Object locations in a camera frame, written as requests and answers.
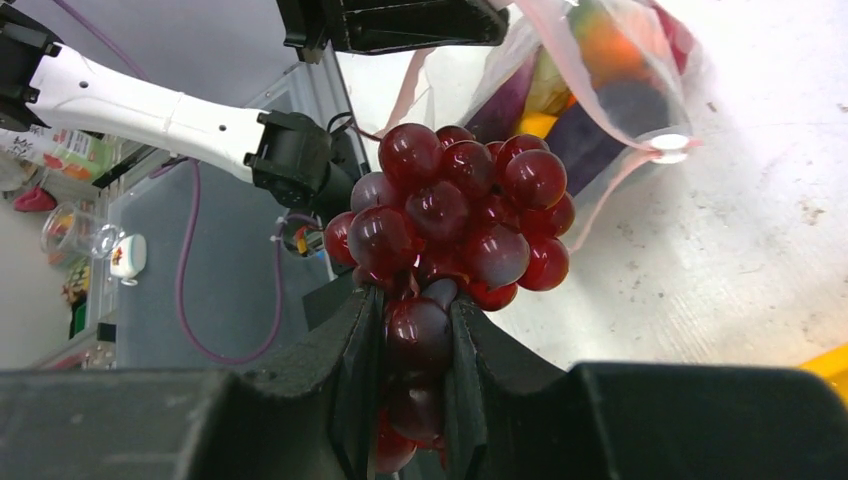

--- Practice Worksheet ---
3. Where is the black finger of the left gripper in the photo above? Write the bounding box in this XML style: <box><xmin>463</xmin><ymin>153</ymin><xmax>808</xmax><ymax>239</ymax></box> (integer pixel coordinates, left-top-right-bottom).
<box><xmin>277</xmin><ymin>0</ymin><xmax>509</xmax><ymax>63</ymax></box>

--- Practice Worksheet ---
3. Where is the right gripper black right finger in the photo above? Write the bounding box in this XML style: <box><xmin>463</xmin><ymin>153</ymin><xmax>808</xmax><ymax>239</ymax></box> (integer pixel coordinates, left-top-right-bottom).
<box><xmin>445</xmin><ymin>299</ymin><xmax>847</xmax><ymax>479</ymax></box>

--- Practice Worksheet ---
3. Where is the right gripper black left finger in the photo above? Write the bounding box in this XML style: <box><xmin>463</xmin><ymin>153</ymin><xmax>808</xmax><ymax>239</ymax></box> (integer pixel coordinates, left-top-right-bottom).
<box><xmin>1</xmin><ymin>288</ymin><xmax>384</xmax><ymax>479</ymax></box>

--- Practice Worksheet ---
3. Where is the slim purple eggplant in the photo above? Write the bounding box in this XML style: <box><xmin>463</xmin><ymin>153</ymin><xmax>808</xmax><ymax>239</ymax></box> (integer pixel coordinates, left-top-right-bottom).
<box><xmin>461</xmin><ymin>53</ymin><xmax>538</xmax><ymax>143</ymax></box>

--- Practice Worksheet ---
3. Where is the dark red grape bunch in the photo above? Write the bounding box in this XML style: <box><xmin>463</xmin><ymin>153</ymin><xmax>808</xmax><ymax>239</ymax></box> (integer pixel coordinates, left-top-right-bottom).
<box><xmin>323</xmin><ymin>123</ymin><xmax>576</xmax><ymax>474</ymax></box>

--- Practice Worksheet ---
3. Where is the green orange mango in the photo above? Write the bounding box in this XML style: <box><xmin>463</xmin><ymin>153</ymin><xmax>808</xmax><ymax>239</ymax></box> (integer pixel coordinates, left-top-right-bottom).
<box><xmin>523</xmin><ymin>3</ymin><xmax>601</xmax><ymax>117</ymax></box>

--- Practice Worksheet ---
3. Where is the orange pumpkin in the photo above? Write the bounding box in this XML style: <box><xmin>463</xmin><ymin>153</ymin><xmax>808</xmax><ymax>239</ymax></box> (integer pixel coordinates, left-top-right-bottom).
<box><xmin>579</xmin><ymin>13</ymin><xmax>648</xmax><ymax>87</ymax></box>

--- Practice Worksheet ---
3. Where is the clear zip top bag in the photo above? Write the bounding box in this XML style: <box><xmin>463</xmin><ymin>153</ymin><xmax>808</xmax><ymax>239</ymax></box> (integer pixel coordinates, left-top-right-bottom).
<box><xmin>387</xmin><ymin>1</ymin><xmax>700</xmax><ymax>251</ymax></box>

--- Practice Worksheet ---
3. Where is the dark purple round eggplant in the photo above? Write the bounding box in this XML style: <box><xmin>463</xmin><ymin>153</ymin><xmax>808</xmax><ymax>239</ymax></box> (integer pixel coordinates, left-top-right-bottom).
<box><xmin>544</xmin><ymin>80</ymin><xmax>669</xmax><ymax>196</ymax></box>

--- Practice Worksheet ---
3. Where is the yellow plastic tray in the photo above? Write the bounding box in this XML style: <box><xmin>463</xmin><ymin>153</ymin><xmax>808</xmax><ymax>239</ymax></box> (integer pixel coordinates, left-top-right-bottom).
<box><xmin>800</xmin><ymin>344</ymin><xmax>848</xmax><ymax>404</ymax></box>

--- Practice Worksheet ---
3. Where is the yellow bell pepper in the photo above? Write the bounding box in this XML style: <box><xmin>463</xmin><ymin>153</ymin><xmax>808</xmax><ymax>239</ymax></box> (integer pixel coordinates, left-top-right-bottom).
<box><xmin>516</xmin><ymin>112</ymin><xmax>559</xmax><ymax>139</ymax></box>

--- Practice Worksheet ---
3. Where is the red tomato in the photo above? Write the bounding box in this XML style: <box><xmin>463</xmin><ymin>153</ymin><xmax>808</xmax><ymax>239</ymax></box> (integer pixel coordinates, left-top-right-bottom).
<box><xmin>652</xmin><ymin>2</ymin><xmax>696</xmax><ymax>74</ymax></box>

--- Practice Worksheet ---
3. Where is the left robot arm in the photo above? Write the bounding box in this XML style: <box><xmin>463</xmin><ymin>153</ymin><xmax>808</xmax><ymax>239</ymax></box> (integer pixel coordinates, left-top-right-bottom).
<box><xmin>1</xmin><ymin>1</ymin><xmax>509</xmax><ymax>220</ymax></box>

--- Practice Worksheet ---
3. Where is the white mug with print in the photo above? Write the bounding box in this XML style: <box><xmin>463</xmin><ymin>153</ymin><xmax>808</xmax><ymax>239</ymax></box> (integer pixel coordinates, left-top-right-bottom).
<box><xmin>109</xmin><ymin>234</ymin><xmax>147</xmax><ymax>286</ymax></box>

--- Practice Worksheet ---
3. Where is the colourful snack packet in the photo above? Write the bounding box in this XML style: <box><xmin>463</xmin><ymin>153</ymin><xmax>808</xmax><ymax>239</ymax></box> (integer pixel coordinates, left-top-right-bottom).
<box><xmin>1</xmin><ymin>126</ymin><xmax>119</xmax><ymax>183</ymax></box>

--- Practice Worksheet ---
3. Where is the clear glass jar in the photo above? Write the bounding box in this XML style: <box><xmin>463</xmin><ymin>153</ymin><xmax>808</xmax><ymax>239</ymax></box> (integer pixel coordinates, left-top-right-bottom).
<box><xmin>40</xmin><ymin>202</ymin><xmax>126</xmax><ymax>259</ymax></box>

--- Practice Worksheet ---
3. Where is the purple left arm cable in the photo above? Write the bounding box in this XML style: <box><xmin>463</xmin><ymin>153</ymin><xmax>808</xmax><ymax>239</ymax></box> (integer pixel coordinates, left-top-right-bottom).
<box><xmin>52</xmin><ymin>0</ymin><xmax>326</xmax><ymax>367</ymax></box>

